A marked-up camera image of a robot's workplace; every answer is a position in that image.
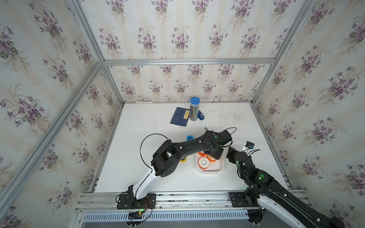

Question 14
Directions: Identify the blue sealing tape roll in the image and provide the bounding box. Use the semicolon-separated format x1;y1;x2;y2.
186;135;194;141

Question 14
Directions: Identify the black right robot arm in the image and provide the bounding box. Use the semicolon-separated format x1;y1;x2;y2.
226;147;345;228

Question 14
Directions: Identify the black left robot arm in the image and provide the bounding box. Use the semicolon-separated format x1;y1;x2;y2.
126;130;232;208

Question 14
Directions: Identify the white plastic storage box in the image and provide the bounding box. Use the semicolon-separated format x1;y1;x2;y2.
195;153;224;174

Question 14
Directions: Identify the striped cylinder with blue lid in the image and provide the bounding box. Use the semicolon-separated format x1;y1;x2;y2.
190;97;200;121

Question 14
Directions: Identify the dark blue book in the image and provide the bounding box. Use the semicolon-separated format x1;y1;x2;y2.
170;107;190;127

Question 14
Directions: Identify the small circuit board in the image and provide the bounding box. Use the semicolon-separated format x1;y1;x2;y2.
128;211;144;220

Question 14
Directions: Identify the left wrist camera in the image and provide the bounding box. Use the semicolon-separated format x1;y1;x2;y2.
217;130;232;146

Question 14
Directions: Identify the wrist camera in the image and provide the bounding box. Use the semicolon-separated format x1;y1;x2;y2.
217;130;232;146
242;141;255;154

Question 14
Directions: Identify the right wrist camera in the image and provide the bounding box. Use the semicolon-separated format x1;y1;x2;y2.
242;141;255;154

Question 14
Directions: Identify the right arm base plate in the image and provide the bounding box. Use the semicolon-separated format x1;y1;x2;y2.
228;190;259;208

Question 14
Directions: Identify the aluminium mounting rail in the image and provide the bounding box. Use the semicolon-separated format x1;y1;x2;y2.
74;188;311;213

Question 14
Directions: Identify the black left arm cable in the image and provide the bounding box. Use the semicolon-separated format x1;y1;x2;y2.
139;133;172;172

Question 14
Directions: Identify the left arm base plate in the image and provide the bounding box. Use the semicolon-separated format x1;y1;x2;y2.
117;194;157;210

